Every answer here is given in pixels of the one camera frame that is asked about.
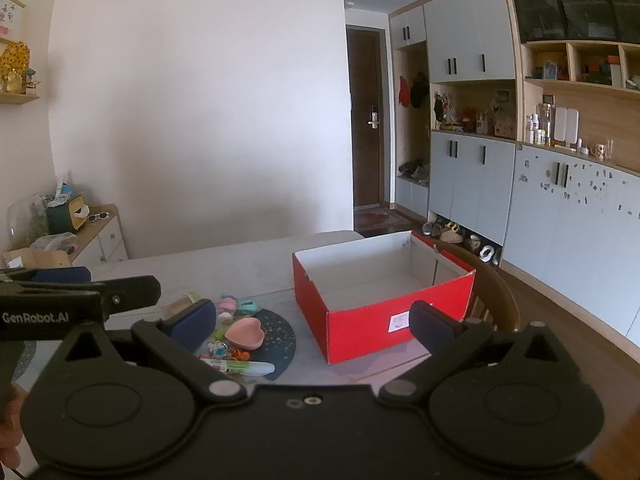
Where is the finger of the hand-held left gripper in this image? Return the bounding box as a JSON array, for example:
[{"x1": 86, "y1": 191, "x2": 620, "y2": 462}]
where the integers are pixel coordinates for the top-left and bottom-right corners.
[
  {"x1": 0, "y1": 275, "x2": 162, "y2": 319},
  {"x1": 0, "y1": 266, "x2": 93, "y2": 284}
]

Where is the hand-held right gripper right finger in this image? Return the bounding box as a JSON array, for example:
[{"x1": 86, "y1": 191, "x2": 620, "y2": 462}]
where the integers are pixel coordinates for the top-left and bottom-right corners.
[{"x1": 377, "y1": 301, "x2": 596, "y2": 404}]

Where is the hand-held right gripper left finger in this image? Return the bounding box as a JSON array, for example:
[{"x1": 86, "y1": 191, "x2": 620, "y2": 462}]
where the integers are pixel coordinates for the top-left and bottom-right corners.
[{"x1": 46, "y1": 299, "x2": 248, "y2": 404}]

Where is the red cardboard box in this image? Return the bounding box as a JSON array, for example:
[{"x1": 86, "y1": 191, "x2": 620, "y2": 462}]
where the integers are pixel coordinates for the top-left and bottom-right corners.
[{"x1": 292, "y1": 231, "x2": 477, "y2": 365}]

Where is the white green tube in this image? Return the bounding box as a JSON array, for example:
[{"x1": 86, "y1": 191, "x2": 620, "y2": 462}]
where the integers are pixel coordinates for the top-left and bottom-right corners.
[{"x1": 200, "y1": 357, "x2": 277, "y2": 380}]

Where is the brown cardboard box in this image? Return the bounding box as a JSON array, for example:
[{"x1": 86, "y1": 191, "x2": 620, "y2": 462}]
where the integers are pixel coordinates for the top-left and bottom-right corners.
[{"x1": 2, "y1": 247, "x2": 74, "y2": 271}]

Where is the crumpled plastic bag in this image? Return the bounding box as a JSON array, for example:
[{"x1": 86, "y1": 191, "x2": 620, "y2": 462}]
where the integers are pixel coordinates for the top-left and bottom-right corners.
[{"x1": 30, "y1": 231, "x2": 79, "y2": 256}]

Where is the wooden white side cabinet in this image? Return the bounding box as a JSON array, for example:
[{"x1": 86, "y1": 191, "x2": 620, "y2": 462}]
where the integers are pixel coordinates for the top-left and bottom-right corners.
[{"x1": 70, "y1": 203, "x2": 130, "y2": 267}]

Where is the pink heart-shaped dish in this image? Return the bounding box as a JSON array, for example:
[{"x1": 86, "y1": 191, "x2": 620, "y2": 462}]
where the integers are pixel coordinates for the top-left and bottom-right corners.
[{"x1": 224, "y1": 316, "x2": 265, "y2": 350}]

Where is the green tissue box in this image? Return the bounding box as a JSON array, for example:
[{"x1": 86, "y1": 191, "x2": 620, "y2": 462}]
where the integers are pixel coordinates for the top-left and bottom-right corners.
[{"x1": 45, "y1": 180, "x2": 91, "y2": 235}]

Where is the row of shoes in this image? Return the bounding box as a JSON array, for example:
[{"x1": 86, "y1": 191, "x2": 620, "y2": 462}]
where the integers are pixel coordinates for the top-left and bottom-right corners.
[{"x1": 421, "y1": 215, "x2": 503, "y2": 265}]

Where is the patterned doormat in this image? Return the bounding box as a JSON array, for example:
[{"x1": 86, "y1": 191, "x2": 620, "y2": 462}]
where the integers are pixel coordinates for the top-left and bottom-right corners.
[{"x1": 354, "y1": 209, "x2": 416, "y2": 235}]

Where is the grey bench cabinet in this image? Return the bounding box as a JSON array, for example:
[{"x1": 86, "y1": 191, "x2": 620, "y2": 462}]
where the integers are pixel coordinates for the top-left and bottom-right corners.
[{"x1": 395, "y1": 175, "x2": 431, "y2": 217}]

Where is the grey shoe cabinet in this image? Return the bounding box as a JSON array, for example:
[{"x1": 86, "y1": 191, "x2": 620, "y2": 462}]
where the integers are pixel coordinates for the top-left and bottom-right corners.
[{"x1": 429, "y1": 130, "x2": 517, "y2": 250}]

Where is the grey speckled sideboard cabinet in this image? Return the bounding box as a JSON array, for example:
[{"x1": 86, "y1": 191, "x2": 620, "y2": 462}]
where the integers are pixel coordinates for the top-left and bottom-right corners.
[{"x1": 501, "y1": 143, "x2": 640, "y2": 339}]

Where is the brown entry door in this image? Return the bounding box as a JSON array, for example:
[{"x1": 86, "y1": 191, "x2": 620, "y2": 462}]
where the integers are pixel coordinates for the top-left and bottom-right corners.
[{"x1": 346, "y1": 26, "x2": 387, "y2": 211}]

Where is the yellow flower ornament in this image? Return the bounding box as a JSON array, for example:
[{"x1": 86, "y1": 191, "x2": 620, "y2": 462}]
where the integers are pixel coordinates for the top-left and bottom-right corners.
[{"x1": 0, "y1": 41, "x2": 31, "y2": 79}]

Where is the tall clear bottle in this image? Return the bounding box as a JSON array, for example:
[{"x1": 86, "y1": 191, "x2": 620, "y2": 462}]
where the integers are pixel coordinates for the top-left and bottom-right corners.
[{"x1": 540, "y1": 103, "x2": 555, "y2": 146}]

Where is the dark hanging bag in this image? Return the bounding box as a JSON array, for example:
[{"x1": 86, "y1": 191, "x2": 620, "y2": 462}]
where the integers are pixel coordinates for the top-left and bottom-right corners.
[{"x1": 410, "y1": 71, "x2": 430, "y2": 110}]

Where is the wooden cubby shelf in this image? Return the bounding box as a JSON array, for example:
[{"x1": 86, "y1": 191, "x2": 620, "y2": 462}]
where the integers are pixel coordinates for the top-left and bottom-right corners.
[{"x1": 520, "y1": 39, "x2": 640, "y2": 95}]

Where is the dark glass cabinet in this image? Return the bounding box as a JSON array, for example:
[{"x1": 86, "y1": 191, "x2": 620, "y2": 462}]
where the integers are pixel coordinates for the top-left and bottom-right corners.
[{"x1": 507, "y1": 0, "x2": 640, "y2": 45}]

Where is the wooden wall shelf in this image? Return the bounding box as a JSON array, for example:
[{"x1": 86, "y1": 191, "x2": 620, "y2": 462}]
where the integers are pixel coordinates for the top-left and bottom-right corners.
[{"x1": 0, "y1": 91, "x2": 41, "y2": 106}]

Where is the framed wall art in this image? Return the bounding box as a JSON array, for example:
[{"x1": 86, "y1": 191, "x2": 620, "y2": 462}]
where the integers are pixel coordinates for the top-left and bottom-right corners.
[{"x1": 0, "y1": 0, "x2": 27, "y2": 44}]

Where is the grey upper wall cabinet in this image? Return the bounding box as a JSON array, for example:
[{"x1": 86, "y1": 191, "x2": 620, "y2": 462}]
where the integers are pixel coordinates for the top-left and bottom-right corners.
[{"x1": 389, "y1": 0, "x2": 517, "y2": 85}]

